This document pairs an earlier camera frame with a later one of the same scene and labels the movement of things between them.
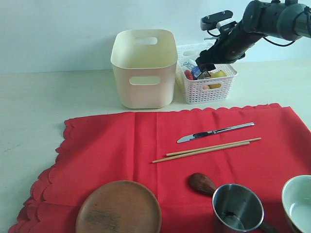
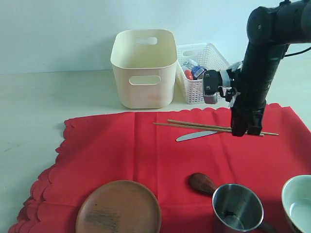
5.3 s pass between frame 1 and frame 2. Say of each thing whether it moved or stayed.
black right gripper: moved
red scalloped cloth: stayed
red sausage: stayed
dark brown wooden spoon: stayed
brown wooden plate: stayed
